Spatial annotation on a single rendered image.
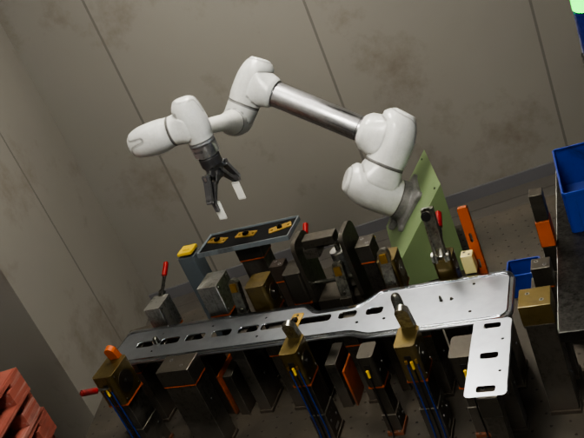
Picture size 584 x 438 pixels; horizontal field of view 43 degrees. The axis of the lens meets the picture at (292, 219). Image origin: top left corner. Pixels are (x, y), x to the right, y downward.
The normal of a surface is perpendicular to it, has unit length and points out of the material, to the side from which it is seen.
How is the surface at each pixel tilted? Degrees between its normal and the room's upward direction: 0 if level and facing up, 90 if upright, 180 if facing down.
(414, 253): 90
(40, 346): 90
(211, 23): 90
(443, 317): 0
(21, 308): 90
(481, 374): 0
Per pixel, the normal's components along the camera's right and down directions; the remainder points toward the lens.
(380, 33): -0.04, 0.44
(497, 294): -0.37, -0.85
